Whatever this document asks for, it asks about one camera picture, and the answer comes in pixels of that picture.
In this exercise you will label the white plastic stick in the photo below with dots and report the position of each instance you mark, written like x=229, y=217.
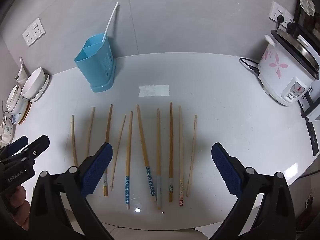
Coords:
x=111, y=20

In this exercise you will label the pale cloth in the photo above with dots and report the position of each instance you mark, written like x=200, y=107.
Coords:
x=150, y=233

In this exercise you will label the blue plastic utensil holder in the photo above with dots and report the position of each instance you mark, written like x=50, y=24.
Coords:
x=95, y=65

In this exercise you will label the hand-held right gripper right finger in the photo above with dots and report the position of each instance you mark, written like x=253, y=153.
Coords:
x=226, y=170

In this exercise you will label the blue dotted bamboo chopstick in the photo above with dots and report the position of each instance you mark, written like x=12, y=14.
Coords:
x=129, y=155
x=143, y=142

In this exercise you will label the bamboo chopstick white print band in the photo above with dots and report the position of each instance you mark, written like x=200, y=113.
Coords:
x=109, y=122

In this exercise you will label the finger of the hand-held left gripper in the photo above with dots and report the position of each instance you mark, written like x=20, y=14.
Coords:
x=17, y=143
x=37, y=146

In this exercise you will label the white patterned cloth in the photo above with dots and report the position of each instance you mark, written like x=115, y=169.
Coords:
x=307, y=3

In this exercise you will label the person's left hand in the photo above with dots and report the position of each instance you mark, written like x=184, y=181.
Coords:
x=17, y=202

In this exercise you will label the plain bamboo chopstick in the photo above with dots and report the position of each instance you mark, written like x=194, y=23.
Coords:
x=73, y=140
x=91, y=130

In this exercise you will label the white flowered rice cooker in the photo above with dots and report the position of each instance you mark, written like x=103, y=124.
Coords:
x=282, y=75

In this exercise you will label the white tape patch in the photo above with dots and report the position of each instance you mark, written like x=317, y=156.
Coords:
x=153, y=90

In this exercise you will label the clear glass dish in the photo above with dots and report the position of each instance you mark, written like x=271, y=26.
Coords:
x=6, y=127

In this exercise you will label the pale plain chopstick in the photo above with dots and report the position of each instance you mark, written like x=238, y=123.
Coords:
x=193, y=150
x=120, y=140

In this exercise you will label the white wall socket plate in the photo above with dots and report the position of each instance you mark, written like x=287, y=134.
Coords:
x=28, y=37
x=274, y=8
x=286, y=17
x=37, y=28

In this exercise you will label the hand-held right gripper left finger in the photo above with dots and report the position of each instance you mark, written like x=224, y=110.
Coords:
x=97, y=170

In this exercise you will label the black power plug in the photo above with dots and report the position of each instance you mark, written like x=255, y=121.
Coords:
x=280, y=18
x=291, y=26

